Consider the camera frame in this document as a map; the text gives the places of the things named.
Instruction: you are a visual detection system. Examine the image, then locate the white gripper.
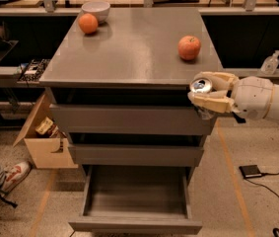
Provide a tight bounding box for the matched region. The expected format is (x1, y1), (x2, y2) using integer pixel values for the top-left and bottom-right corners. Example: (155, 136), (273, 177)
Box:
(187, 71), (273, 119)

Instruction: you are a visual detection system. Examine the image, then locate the silver blue redbull can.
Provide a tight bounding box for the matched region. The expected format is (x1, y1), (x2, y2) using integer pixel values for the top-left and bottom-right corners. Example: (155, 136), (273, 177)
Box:
(189, 78), (215, 120)

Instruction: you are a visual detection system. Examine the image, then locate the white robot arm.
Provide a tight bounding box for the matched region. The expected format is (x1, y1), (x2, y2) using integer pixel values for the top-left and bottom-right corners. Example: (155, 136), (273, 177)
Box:
(187, 72), (279, 124)

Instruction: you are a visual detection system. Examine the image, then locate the grey drawer cabinet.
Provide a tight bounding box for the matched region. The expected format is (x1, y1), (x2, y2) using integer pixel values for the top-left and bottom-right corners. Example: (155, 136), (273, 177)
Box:
(38, 6), (231, 183)

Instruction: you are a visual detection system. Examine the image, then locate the grey middle drawer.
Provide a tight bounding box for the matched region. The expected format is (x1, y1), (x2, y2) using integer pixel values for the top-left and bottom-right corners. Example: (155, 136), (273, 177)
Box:
(68, 133), (204, 167)

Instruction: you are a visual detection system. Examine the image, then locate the grey drawer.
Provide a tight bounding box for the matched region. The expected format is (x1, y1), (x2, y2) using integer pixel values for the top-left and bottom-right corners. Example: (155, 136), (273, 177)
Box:
(68, 133), (204, 167)
(50, 104), (215, 135)
(69, 166), (202, 235)

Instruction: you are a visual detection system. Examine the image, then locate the grey bottom drawer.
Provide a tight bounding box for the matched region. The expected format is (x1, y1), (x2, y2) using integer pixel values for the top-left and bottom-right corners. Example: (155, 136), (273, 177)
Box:
(69, 166), (202, 235)

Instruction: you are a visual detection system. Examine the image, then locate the grey top drawer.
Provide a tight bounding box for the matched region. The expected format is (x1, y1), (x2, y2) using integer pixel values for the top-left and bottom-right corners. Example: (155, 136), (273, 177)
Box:
(50, 104), (215, 135)

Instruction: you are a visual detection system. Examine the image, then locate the red apple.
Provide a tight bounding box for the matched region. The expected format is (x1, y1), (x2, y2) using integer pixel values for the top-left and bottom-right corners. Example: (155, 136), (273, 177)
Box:
(177, 36), (201, 61)

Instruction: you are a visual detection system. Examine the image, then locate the clear sanitizer bottle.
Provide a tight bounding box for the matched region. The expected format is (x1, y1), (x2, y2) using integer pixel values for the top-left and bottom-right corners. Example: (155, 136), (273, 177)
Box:
(260, 50), (279, 75)

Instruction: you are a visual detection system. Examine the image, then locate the black foot pedal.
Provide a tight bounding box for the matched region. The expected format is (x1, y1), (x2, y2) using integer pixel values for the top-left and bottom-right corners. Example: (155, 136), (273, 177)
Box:
(239, 165), (262, 179)

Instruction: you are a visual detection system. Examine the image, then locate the white bowl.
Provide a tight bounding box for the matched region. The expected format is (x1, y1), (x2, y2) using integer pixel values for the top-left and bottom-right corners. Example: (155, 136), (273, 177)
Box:
(82, 1), (110, 24)

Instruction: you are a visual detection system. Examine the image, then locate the orange fruit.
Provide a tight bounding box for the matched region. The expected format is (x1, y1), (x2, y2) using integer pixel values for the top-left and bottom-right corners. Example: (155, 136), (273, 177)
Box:
(78, 14), (98, 34)

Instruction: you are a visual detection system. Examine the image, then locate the snack packet in box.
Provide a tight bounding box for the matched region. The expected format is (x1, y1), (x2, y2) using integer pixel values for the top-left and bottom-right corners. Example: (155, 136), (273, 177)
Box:
(35, 117), (58, 137)

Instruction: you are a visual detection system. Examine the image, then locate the cardboard box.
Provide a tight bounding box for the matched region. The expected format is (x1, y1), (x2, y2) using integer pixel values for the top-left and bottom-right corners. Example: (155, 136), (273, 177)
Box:
(13, 93), (78, 169)

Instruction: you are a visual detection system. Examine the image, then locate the black white notebook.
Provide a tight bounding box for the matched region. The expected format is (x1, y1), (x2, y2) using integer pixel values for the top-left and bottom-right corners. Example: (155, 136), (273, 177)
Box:
(19, 59), (49, 83)

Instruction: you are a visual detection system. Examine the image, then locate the white red sneaker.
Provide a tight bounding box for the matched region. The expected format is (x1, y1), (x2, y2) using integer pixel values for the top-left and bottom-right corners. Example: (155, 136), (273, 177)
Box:
(0, 161), (32, 202)

